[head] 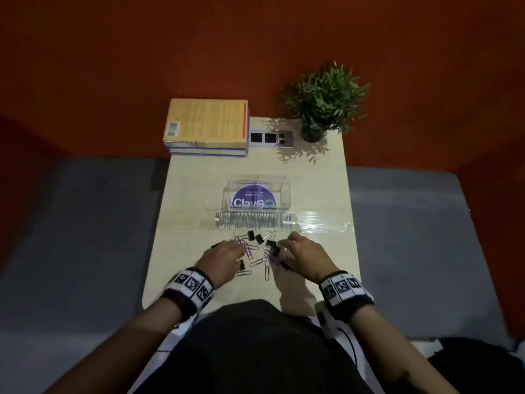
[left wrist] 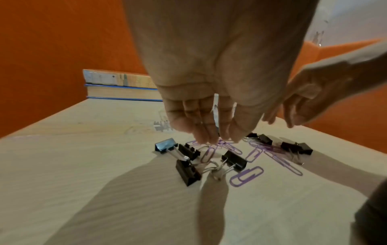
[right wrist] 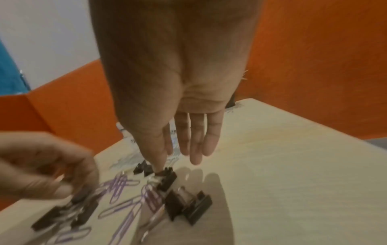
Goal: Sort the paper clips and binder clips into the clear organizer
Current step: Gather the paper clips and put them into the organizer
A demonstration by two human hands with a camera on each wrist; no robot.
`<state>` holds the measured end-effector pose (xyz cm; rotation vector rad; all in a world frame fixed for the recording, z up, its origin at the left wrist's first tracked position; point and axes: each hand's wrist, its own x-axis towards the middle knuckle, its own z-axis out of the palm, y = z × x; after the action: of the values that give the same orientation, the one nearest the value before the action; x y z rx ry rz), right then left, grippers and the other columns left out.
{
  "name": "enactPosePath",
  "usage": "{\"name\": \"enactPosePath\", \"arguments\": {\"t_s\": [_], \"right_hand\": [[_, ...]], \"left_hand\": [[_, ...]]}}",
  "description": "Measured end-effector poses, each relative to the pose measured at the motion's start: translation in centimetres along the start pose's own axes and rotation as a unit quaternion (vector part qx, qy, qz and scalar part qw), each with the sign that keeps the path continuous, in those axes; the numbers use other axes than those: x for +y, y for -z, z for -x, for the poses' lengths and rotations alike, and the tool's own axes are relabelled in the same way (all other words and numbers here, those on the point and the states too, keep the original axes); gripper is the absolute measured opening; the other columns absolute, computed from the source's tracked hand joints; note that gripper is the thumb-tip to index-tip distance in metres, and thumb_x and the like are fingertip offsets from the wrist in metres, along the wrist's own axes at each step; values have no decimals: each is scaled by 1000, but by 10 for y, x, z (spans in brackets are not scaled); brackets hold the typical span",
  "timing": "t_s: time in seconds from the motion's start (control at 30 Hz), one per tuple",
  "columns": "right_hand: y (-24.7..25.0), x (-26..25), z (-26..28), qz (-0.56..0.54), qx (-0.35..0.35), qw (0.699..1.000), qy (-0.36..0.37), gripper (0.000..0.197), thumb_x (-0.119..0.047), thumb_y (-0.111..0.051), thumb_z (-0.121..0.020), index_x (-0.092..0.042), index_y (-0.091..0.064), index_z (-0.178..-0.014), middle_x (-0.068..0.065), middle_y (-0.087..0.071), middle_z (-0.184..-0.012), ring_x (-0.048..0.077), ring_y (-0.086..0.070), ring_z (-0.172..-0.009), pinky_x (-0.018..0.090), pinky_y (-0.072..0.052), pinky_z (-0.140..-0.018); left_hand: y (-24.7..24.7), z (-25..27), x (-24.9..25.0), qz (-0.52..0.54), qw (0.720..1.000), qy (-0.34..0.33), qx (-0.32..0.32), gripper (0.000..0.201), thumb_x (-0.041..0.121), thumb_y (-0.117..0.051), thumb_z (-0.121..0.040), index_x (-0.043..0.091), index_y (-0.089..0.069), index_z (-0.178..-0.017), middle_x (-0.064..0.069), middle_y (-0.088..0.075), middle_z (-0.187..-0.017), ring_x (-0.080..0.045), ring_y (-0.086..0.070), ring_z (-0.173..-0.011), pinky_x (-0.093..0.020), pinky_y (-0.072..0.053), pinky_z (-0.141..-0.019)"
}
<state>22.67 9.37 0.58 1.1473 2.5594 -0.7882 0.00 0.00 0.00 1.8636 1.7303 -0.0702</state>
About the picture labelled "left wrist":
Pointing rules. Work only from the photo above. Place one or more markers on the pile of purple paper clips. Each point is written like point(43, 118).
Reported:
point(281, 161)

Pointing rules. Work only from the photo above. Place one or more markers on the thick blue cover book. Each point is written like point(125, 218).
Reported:
point(121, 92)

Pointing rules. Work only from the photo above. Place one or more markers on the person's right hand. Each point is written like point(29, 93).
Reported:
point(320, 91)

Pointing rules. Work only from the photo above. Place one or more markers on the person's left hand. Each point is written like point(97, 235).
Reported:
point(211, 52)

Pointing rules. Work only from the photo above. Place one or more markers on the person's right forearm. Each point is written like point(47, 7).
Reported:
point(372, 69)

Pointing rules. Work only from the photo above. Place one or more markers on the person's black clothing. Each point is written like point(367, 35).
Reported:
point(375, 215)

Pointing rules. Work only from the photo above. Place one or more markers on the yellow paperback book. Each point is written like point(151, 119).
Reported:
point(115, 77)

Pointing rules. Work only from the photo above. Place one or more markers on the group of black binder clips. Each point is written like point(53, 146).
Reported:
point(187, 172)

